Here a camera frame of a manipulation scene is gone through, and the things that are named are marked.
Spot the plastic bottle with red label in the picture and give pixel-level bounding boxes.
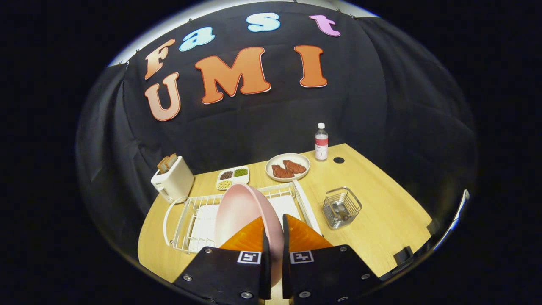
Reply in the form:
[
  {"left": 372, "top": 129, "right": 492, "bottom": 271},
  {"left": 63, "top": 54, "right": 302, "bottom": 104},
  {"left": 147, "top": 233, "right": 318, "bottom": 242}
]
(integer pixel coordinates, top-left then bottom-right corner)
[{"left": 315, "top": 123, "right": 329, "bottom": 161}]

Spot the metal wire basket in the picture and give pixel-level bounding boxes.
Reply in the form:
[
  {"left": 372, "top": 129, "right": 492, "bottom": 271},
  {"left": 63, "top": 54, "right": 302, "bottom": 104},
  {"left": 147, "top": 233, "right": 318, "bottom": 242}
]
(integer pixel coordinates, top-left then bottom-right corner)
[{"left": 323, "top": 187, "right": 362, "bottom": 230}]

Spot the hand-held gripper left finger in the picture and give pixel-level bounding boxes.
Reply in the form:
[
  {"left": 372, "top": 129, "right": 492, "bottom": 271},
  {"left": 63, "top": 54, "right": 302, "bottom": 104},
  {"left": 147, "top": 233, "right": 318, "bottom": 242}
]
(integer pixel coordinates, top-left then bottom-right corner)
[{"left": 173, "top": 216, "right": 272, "bottom": 305}]

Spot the red meat slice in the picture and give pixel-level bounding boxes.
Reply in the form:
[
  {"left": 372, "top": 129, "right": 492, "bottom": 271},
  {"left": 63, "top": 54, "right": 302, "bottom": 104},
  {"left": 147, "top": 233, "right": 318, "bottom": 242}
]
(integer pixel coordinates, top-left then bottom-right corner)
[
  {"left": 271, "top": 164, "right": 295, "bottom": 179},
  {"left": 283, "top": 160, "right": 307, "bottom": 174}
]

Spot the metal spoon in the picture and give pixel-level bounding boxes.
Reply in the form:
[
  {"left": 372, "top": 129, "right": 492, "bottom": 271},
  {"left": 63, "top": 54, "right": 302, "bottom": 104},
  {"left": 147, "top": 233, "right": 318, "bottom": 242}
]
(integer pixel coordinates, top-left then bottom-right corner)
[{"left": 332, "top": 202, "right": 352, "bottom": 222}]

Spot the cream dish with meat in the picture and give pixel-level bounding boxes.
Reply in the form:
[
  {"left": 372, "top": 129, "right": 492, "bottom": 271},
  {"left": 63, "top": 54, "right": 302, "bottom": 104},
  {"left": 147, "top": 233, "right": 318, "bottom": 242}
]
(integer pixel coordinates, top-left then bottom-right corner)
[{"left": 265, "top": 153, "right": 311, "bottom": 183}]

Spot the pink plate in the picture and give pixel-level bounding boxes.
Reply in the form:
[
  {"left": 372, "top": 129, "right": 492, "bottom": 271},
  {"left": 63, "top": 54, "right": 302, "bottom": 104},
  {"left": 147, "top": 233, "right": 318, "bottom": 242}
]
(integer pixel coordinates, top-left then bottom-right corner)
[{"left": 214, "top": 183, "right": 285, "bottom": 286}]

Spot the white toaster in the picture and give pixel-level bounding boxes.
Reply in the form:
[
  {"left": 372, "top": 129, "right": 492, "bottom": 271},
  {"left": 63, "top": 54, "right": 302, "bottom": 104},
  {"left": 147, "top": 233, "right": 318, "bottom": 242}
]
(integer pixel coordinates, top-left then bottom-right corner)
[{"left": 151, "top": 156, "right": 195, "bottom": 205}]

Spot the white divided dish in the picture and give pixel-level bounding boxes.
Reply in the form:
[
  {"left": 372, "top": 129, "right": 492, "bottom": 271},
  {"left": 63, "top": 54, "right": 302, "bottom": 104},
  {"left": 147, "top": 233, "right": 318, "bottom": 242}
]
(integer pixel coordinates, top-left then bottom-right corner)
[{"left": 216, "top": 166, "right": 250, "bottom": 191}]

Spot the white wire dish rack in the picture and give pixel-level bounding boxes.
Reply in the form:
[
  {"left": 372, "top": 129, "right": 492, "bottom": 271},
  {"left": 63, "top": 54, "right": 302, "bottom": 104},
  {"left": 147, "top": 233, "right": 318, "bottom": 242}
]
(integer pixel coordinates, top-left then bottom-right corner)
[{"left": 163, "top": 180, "right": 322, "bottom": 255}]

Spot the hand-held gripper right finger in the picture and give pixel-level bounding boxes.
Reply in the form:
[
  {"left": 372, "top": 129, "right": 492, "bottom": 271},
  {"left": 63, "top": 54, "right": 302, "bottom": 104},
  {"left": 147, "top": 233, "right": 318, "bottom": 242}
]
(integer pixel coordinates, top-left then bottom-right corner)
[{"left": 282, "top": 213, "right": 382, "bottom": 305}]

